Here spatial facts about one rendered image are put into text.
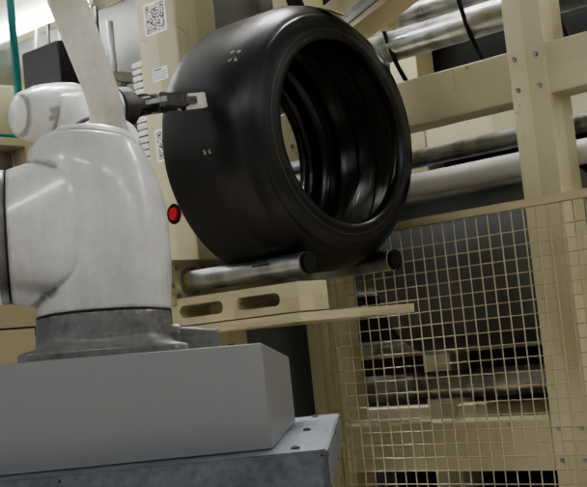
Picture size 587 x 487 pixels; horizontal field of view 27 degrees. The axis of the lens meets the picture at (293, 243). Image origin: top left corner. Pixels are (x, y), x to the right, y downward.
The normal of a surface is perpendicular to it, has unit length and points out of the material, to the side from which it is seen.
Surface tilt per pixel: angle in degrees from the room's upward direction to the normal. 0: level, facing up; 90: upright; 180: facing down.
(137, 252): 91
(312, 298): 90
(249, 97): 81
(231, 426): 90
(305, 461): 90
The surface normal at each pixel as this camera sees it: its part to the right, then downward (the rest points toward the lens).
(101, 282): 0.11, -0.03
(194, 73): -0.64, -0.47
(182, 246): -0.67, 0.01
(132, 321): 0.48, -0.26
